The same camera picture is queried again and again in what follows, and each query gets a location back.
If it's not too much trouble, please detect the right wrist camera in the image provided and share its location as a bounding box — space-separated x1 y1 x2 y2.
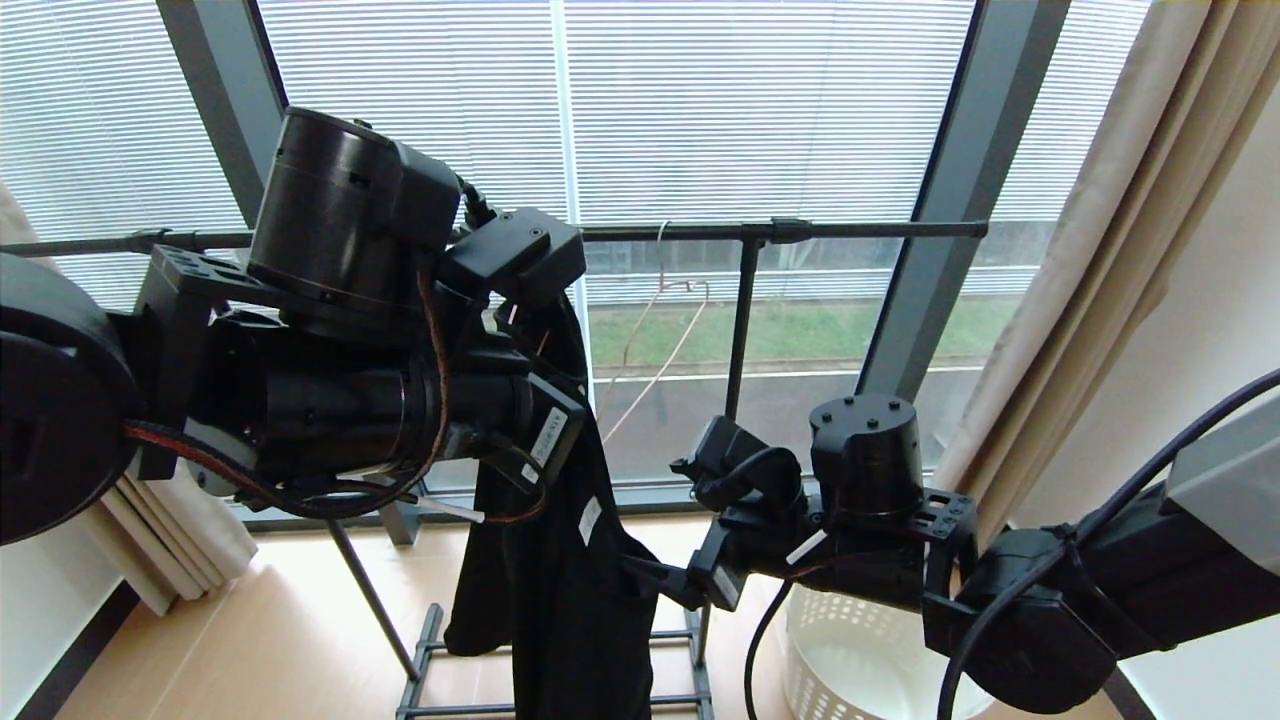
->
669 415 805 513

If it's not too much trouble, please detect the white laundry basket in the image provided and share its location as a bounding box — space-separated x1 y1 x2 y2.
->
783 585 997 720

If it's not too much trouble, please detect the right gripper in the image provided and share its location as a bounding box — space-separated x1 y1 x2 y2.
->
620 498 833 614

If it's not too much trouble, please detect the black clothes rack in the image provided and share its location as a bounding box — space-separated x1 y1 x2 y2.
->
0 218 990 720

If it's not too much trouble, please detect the beige curtain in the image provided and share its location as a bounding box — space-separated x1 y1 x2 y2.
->
0 180 260 617
933 0 1280 548

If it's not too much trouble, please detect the black garment with white cords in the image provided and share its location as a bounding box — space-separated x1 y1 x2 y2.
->
443 288 603 658

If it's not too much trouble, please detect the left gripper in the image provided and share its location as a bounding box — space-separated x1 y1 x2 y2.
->
400 340 591 496

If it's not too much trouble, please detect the window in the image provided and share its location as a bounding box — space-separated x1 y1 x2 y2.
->
0 0 1153 523

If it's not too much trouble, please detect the pink clothes hanger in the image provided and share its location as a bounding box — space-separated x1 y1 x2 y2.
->
600 220 712 447

